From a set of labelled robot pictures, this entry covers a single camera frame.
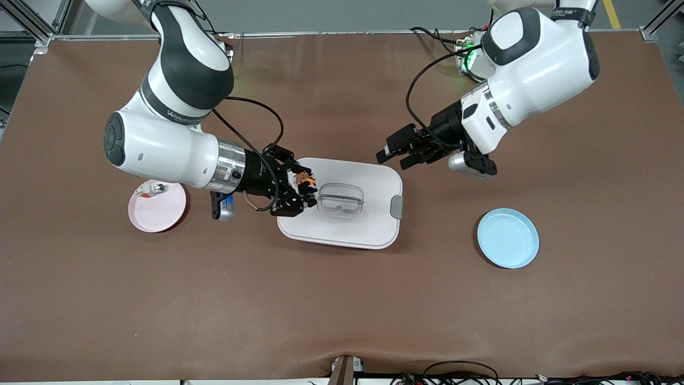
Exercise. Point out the pink round plate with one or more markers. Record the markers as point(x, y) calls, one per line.
point(157, 214)

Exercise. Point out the white and green push-button switch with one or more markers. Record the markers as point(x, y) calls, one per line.
point(152, 189)

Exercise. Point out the aluminium table edge rail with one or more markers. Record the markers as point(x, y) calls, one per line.
point(347, 33)

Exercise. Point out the small metal table bracket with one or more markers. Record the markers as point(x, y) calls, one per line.
point(344, 370)

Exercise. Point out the black and orange push-button switch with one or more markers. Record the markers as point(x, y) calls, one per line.
point(305, 182)

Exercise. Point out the aluminium frame profile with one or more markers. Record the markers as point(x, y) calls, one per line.
point(37, 27)
point(657, 24)

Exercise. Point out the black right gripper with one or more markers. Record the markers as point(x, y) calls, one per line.
point(258, 178)

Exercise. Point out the white lidded box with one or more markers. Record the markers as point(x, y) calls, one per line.
point(352, 230)

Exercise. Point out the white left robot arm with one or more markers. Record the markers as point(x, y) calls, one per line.
point(539, 69)

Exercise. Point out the light blue round plate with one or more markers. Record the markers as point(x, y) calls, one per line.
point(507, 238)

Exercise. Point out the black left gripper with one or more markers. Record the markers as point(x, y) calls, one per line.
point(447, 128)

